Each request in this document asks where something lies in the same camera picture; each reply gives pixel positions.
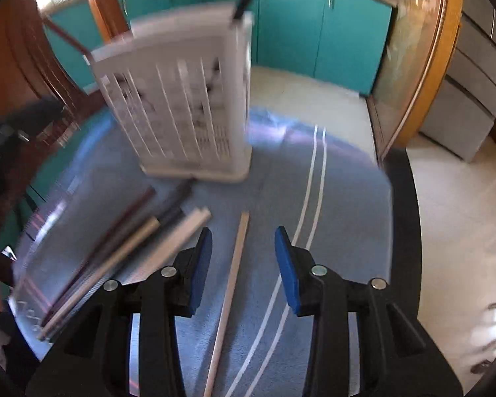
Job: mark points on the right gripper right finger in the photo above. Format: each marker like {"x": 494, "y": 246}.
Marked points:
{"x": 397, "y": 355}

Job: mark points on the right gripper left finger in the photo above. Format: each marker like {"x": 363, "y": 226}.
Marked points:
{"x": 91, "y": 356}

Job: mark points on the light wooden chopstick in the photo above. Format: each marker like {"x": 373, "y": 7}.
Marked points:
{"x": 227, "y": 303}

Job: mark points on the reddish brown chopstick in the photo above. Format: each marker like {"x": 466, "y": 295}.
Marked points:
{"x": 114, "y": 228}

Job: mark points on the white textured chopstick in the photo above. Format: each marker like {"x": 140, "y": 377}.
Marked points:
{"x": 169, "y": 246}
{"x": 127, "y": 247}

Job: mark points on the teal kitchen cabinets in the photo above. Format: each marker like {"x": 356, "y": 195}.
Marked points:
{"x": 337, "y": 41}

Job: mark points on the blue striped table cloth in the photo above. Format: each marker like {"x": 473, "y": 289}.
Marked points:
{"x": 329, "y": 196}

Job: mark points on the carved wooden chair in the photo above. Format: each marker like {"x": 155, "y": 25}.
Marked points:
{"x": 29, "y": 72}

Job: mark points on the grey refrigerator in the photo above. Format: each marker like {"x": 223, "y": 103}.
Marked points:
{"x": 464, "y": 109}

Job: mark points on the white plastic utensil basket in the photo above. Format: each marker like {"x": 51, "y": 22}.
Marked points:
{"x": 178, "y": 84}

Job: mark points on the wooden glass door frame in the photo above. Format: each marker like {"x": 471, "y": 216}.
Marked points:
{"x": 421, "y": 40}

